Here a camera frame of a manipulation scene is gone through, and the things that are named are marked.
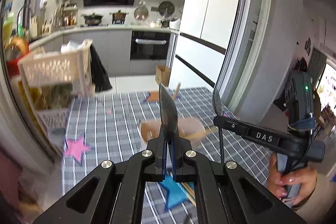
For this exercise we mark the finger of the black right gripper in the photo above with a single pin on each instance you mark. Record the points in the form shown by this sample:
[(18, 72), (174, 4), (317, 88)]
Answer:
[(234, 125)]

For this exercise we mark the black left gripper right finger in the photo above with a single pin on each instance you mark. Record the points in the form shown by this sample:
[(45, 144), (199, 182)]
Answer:
[(182, 170)]

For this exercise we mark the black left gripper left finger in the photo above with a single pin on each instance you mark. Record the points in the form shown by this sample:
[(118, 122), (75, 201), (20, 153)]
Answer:
[(156, 172)]

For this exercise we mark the round wooden handled utensil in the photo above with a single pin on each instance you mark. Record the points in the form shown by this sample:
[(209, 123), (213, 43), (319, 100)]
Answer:
[(201, 134)]

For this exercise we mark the wooden spatula stick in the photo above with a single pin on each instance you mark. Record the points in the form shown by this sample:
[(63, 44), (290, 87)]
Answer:
[(174, 96)]

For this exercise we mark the person right hand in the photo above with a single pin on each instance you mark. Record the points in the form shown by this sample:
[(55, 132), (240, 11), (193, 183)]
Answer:
[(276, 182)]

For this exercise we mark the grey checked tablecloth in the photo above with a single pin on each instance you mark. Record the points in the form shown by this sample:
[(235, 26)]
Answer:
[(110, 126)]

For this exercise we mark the cardboard box on floor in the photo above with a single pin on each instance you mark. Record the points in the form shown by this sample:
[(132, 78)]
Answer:
[(162, 75)]

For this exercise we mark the black hanging bag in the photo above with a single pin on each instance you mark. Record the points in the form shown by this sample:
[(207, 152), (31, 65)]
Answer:
[(98, 73)]

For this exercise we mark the black built-in oven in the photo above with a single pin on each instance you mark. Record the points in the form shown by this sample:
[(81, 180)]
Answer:
[(149, 45)]

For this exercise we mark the beige perforated storage rack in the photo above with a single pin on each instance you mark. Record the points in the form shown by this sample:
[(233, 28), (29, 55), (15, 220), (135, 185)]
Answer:
[(50, 81)]

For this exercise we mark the bronze stockpot on stove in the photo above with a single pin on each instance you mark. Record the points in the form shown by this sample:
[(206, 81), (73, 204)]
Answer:
[(118, 17)]

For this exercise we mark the round hanging pan lid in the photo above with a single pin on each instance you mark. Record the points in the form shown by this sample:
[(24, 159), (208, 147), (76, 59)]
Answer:
[(166, 8)]

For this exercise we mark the black wok on stove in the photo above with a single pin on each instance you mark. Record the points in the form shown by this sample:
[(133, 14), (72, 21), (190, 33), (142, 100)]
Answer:
[(92, 19)]

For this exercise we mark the white refrigerator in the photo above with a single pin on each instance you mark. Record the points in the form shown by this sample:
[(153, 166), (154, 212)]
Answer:
[(202, 43)]

